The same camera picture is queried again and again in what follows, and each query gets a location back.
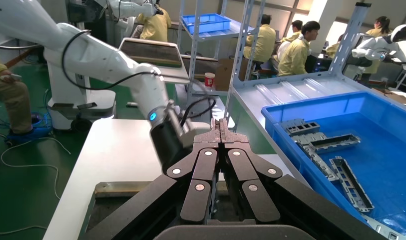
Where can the red paper cup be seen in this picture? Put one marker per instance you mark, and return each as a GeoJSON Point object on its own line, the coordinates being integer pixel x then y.
{"type": "Point", "coordinates": [209, 80]}

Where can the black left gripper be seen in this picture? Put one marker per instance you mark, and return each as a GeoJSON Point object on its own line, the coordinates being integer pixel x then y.
{"type": "Point", "coordinates": [169, 149]}

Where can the black container olive rim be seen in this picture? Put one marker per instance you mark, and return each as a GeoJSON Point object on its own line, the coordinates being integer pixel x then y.
{"type": "Point", "coordinates": [130, 188]}

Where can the dark open metal frame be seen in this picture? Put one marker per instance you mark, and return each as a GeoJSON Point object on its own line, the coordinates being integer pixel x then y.
{"type": "Point", "coordinates": [350, 182]}

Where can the white humanoid robot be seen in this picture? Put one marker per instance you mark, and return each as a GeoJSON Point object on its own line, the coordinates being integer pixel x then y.
{"type": "Point", "coordinates": [371, 51]}

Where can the long open metal frame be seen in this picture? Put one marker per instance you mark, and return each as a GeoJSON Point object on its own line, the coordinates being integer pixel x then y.
{"type": "Point", "coordinates": [335, 143]}

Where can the large brown cardboard box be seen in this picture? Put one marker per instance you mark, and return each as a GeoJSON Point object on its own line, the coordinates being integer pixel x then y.
{"type": "Point", "coordinates": [227, 74]}

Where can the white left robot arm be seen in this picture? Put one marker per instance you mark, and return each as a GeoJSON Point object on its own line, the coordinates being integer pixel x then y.
{"type": "Point", "coordinates": [90, 59]}

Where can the person yellow coat light trousers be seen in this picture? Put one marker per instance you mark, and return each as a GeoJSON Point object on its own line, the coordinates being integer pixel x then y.
{"type": "Point", "coordinates": [11, 96]}

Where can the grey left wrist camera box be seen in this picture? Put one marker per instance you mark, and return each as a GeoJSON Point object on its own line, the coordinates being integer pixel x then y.
{"type": "Point", "coordinates": [181, 129]}

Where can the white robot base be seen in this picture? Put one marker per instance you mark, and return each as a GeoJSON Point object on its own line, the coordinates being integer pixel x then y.
{"type": "Point", "coordinates": [80, 102]}

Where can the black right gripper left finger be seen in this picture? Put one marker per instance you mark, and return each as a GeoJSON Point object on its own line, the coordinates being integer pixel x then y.
{"type": "Point", "coordinates": [197, 198]}

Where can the flat grey metal bracket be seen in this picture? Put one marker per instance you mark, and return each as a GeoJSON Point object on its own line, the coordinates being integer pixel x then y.
{"type": "Point", "coordinates": [288, 122]}

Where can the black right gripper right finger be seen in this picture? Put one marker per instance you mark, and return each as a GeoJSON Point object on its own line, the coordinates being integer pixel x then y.
{"type": "Point", "coordinates": [252, 198]}

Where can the blue plastic bin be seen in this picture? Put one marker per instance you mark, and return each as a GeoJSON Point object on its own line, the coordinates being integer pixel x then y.
{"type": "Point", "coordinates": [388, 149]}
{"type": "Point", "coordinates": [206, 21]}

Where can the ponytailed person in yellow coat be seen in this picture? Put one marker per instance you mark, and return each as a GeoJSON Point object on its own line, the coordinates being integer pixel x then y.
{"type": "Point", "coordinates": [379, 33]}

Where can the silver slotted metal strip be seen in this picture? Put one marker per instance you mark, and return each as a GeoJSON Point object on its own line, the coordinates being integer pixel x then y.
{"type": "Point", "coordinates": [318, 163]}

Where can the silver ribbed metal bracket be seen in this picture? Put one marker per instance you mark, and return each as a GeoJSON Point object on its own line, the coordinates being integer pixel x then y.
{"type": "Point", "coordinates": [381, 228]}
{"type": "Point", "coordinates": [305, 138]}

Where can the grey metal part square windows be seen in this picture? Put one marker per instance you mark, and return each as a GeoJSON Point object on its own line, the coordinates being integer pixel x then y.
{"type": "Point", "coordinates": [305, 128]}

